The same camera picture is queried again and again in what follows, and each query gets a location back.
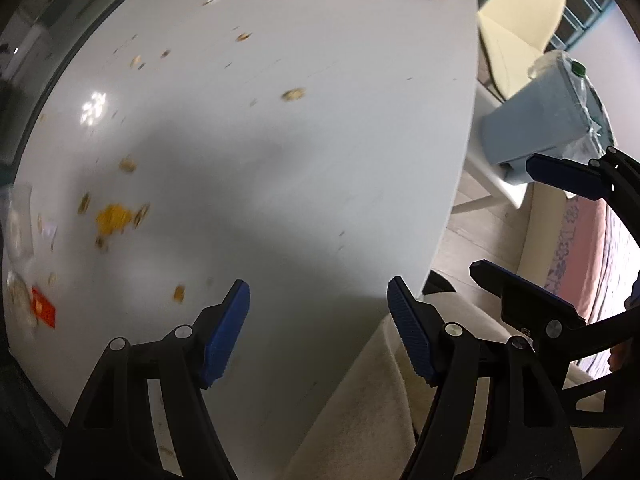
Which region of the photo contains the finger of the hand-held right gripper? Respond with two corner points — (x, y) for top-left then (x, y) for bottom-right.
(526, 146), (640, 248)
(469, 258), (639, 364)

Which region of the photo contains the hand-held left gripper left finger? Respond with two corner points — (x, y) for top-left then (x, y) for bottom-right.
(54, 279), (251, 480)

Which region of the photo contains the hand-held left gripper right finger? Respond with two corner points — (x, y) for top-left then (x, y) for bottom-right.
(386, 276), (585, 480)

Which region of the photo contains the blue-grey lined trash bin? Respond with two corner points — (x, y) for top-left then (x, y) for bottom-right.
(480, 50), (618, 186)

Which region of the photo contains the red snack wrapper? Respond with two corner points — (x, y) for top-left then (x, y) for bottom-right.
(31, 286), (57, 330)

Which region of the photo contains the pink printed blanket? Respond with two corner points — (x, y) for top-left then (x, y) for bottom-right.
(515, 180), (640, 326)

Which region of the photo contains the cream seat cushion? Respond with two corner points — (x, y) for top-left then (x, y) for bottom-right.
(290, 290), (601, 480)

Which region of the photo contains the clear bottle green cap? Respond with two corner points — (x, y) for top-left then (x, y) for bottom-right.
(527, 52), (601, 106)

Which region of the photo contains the cream chair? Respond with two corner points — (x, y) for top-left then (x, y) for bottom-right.
(477, 0), (568, 101)

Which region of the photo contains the yellow crumpled wrapper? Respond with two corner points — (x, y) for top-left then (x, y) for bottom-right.
(95, 203), (137, 237)

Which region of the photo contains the plastic bag of nuts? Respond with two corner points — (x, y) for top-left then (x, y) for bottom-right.
(6, 272), (38, 338)

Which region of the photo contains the clear plastic bag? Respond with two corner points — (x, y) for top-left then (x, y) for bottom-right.
(2, 184), (36, 261)

